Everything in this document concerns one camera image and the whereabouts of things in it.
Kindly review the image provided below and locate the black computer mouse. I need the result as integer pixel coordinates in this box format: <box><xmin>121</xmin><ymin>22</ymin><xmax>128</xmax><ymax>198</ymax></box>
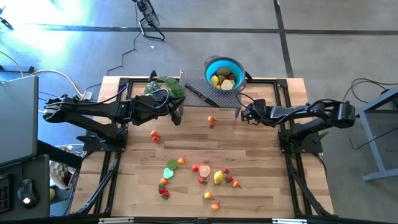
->
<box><xmin>16</xmin><ymin>178</ymin><xmax>40</xmax><ymax>209</ymax></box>

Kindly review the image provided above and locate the black fan cable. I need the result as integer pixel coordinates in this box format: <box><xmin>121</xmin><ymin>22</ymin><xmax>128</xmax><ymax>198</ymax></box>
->
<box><xmin>106</xmin><ymin>2</ymin><xmax>139</xmax><ymax>77</ymax></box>

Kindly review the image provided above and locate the checkered bag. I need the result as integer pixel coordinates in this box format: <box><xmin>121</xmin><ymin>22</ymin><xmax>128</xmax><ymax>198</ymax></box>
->
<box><xmin>49</xmin><ymin>146</ymin><xmax>81</xmax><ymax>190</ymax></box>

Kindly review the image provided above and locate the grey computer monitor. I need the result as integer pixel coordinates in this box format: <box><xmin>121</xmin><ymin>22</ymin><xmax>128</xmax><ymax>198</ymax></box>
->
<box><xmin>0</xmin><ymin>75</ymin><xmax>40</xmax><ymax>167</ymax></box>

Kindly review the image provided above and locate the dark grey desk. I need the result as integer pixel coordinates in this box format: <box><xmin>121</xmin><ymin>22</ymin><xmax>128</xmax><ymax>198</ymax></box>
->
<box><xmin>0</xmin><ymin>139</ymin><xmax>83</xmax><ymax>222</ymax></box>

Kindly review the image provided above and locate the silver frame bracket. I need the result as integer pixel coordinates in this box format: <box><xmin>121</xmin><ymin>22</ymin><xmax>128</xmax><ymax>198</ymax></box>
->
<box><xmin>272</xmin><ymin>218</ymin><xmax>308</xmax><ymax>224</ymax></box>
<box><xmin>98</xmin><ymin>217</ymin><xmax>135</xmax><ymax>224</ymax></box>

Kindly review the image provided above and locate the black keyboard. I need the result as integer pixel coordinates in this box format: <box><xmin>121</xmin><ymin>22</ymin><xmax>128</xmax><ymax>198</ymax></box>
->
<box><xmin>0</xmin><ymin>174</ymin><xmax>14</xmax><ymax>215</ymax></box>

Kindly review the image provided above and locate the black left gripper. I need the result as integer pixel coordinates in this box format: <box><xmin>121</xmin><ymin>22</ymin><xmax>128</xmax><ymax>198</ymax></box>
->
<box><xmin>132</xmin><ymin>93</ymin><xmax>187</xmax><ymax>126</ymax></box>

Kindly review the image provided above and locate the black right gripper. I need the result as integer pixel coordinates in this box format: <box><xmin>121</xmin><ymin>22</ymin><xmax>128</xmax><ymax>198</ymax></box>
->
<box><xmin>241</xmin><ymin>99</ymin><xmax>269</xmax><ymax>124</ymax></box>

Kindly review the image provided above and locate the black floor stand leg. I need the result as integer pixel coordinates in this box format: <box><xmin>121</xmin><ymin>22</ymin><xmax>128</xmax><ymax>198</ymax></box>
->
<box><xmin>0</xmin><ymin>6</ymin><xmax>15</xmax><ymax>31</ymax></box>

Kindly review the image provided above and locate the black floor fan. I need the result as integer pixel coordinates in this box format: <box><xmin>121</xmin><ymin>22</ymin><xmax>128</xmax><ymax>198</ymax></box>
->
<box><xmin>133</xmin><ymin>0</ymin><xmax>166</xmax><ymax>42</ymax></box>

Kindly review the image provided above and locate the blue-grey metal table frame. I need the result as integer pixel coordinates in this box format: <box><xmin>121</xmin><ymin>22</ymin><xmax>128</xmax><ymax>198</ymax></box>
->
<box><xmin>354</xmin><ymin>85</ymin><xmax>398</xmax><ymax>183</ymax></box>

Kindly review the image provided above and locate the green plant in white pot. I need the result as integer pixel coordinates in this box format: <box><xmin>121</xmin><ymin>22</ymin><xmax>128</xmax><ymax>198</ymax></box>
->
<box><xmin>144</xmin><ymin>75</ymin><xmax>187</xmax><ymax>98</ymax></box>

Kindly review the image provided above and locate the beige floor cable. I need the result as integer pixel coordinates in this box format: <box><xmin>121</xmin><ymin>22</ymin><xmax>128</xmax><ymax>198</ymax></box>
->
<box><xmin>0</xmin><ymin>50</ymin><xmax>85</xmax><ymax>114</ymax></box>

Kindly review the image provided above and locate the blue collapsible colander bowl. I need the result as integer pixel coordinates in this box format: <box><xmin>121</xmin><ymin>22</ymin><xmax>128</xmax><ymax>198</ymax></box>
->
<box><xmin>203</xmin><ymin>55</ymin><xmax>248</xmax><ymax>93</ymax></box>

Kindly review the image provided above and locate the black kitchen knife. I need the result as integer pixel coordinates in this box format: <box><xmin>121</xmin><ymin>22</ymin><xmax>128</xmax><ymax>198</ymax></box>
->
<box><xmin>185</xmin><ymin>83</ymin><xmax>221</xmax><ymax>108</ymax></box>

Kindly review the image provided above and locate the grey power strip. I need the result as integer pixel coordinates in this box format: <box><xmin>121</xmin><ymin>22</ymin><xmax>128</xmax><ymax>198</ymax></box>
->
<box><xmin>0</xmin><ymin>64</ymin><xmax>35</xmax><ymax>74</ymax></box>

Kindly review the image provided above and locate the black floor cable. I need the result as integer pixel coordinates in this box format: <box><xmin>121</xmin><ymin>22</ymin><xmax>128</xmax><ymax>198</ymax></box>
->
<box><xmin>343</xmin><ymin>77</ymin><xmax>398</xmax><ymax>156</ymax></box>

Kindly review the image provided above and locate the perforated metal shelf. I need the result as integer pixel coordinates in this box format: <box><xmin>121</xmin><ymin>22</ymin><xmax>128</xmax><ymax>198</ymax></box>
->
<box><xmin>179</xmin><ymin>69</ymin><xmax>243</xmax><ymax>118</ymax></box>

